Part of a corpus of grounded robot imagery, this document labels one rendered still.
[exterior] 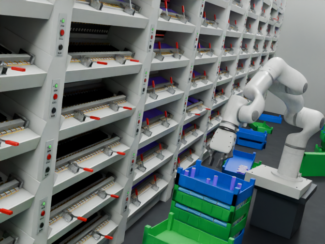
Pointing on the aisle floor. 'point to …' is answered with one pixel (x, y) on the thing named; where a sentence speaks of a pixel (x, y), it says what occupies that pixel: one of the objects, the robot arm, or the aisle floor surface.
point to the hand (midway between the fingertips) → (215, 162)
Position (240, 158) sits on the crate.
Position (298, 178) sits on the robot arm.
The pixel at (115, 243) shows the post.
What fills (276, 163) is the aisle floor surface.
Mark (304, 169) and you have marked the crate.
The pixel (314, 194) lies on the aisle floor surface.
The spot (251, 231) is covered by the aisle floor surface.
